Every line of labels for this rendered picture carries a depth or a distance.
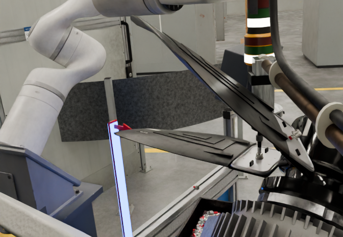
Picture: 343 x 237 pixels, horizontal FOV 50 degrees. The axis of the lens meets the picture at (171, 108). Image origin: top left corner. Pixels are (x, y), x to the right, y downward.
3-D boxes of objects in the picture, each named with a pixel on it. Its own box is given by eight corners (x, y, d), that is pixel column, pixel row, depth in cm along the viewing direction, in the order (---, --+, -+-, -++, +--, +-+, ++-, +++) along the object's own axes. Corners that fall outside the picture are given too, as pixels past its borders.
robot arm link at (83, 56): (18, 91, 105) (50, 27, 115) (75, 119, 113) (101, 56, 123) (27, 79, 96) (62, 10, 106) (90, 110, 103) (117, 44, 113)
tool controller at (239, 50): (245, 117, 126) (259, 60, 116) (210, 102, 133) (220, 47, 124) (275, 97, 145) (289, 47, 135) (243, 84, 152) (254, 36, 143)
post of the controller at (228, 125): (231, 164, 128) (230, 111, 122) (224, 162, 130) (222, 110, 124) (236, 160, 130) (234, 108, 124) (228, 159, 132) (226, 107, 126)
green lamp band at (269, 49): (277, 53, 52) (277, 45, 52) (246, 55, 52) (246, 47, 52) (271, 49, 56) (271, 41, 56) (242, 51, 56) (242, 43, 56)
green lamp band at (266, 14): (273, 17, 51) (273, 7, 51) (249, 18, 51) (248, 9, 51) (268, 15, 54) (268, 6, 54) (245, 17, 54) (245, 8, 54)
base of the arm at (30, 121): (-40, 135, 90) (-5, 74, 98) (6, 162, 106) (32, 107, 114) (23, 149, 84) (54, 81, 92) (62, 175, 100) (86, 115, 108)
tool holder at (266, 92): (291, 126, 52) (293, 57, 49) (241, 128, 52) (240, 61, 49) (277, 106, 60) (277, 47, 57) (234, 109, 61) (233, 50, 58)
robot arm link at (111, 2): (154, -53, 60) (178, -8, 67) (100, -42, 68) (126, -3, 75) (130, -18, 57) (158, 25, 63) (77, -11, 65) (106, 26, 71)
